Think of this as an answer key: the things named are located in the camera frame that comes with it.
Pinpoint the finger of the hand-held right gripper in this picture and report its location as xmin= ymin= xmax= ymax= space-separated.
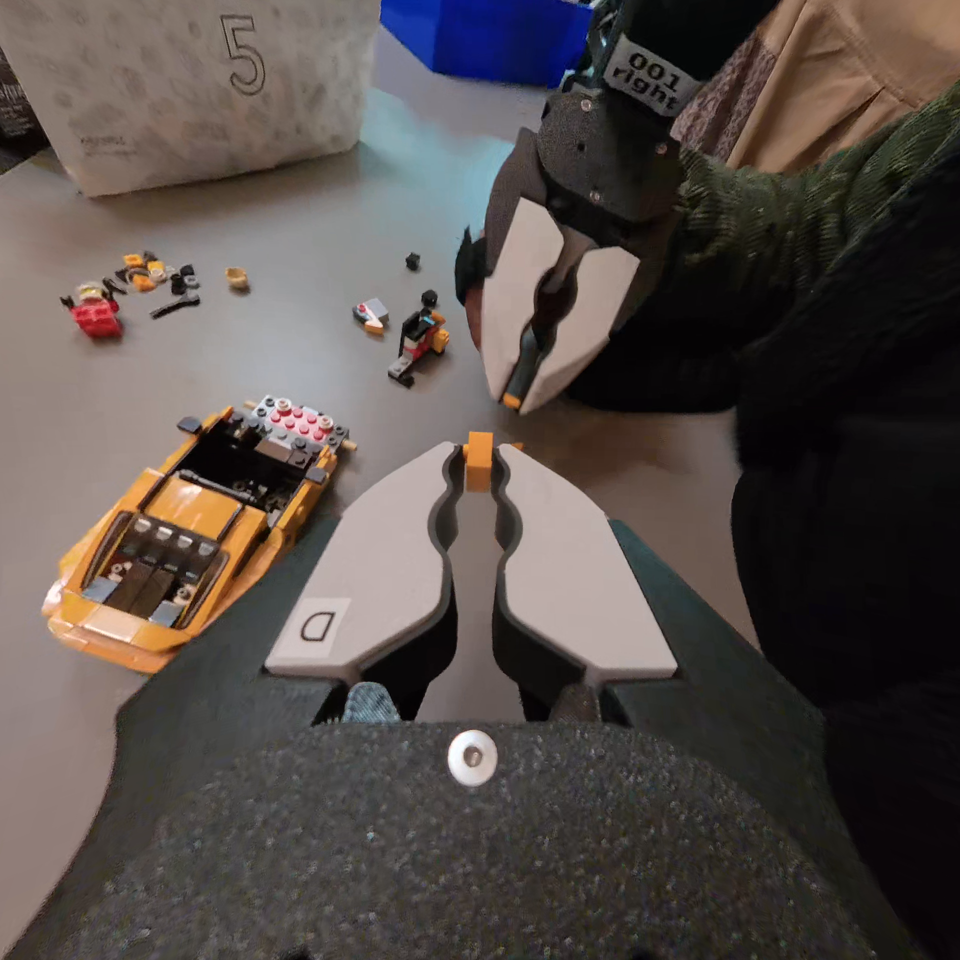
xmin=517 ymin=244 xmax=642 ymax=417
xmin=480 ymin=198 xmax=567 ymax=406

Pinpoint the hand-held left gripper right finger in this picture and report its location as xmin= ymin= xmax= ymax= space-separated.
xmin=491 ymin=442 xmax=679 ymax=720

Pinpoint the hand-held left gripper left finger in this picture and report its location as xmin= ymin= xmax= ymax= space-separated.
xmin=264 ymin=442 xmax=460 ymax=720

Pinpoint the small orange lego brick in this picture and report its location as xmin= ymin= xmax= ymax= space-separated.
xmin=462 ymin=430 xmax=498 ymax=494

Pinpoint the person's right forearm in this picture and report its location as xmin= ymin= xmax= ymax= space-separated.
xmin=660 ymin=78 xmax=960 ymax=391

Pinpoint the red grey lego subassembly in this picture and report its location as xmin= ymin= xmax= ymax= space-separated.
xmin=387 ymin=289 xmax=452 ymax=390

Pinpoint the yellow lego car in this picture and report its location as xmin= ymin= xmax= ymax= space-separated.
xmin=41 ymin=393 xmax=359 ymax=675

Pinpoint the grey black lego piece pile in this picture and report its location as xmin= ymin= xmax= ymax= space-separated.
xmin=112 ymin=249 xmax=202 ymax=296

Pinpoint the red black lego piece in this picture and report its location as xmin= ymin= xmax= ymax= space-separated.
xmin=60 ymin=279 xmax=123 ymax=340

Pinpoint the person's right hand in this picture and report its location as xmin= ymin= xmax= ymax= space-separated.
xmin=453 ymin=225 xmax=490 ymax=355

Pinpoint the blue storage bin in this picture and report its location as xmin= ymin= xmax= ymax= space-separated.
xmin=379 ymin=0 xmax=605 ymax=90

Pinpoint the tan cloth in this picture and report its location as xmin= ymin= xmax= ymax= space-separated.
xmin=671 ymin=0 xmax=960 ymax=174

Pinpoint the white printed paper bag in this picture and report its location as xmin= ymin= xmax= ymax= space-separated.
xmin=0 ymin=0 xmax=382 ymax=199

